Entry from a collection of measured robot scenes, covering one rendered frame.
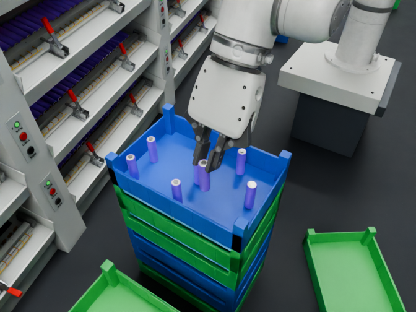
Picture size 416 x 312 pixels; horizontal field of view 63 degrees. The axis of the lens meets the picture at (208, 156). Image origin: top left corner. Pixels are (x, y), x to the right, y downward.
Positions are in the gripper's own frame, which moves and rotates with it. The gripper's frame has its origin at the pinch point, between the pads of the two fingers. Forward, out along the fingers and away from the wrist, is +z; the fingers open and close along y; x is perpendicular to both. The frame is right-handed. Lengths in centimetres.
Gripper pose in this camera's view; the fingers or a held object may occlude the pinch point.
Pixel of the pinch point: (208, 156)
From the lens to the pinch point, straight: 54.8
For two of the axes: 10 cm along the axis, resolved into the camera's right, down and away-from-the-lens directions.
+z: -2.7, 8.7, 4.1
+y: -8.1, -4.3, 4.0
